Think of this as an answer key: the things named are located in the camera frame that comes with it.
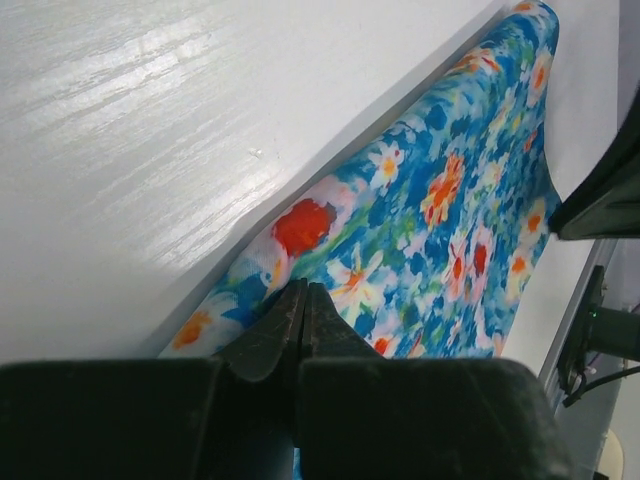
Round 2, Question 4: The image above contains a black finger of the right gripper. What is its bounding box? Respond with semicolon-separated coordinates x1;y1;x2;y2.
549;97;640;240

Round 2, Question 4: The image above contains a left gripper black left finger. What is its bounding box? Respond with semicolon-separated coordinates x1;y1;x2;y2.
1;280;306;479

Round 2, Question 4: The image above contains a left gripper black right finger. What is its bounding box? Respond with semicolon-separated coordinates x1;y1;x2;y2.
297;283;573;479

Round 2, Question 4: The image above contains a blue floral skirt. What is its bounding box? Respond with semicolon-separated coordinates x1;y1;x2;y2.
163;1;560;358

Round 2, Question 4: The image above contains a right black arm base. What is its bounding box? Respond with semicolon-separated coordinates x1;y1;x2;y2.
557;265;639;408

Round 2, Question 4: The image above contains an aluminium rail frame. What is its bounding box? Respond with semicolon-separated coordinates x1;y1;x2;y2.
539;240;618;412

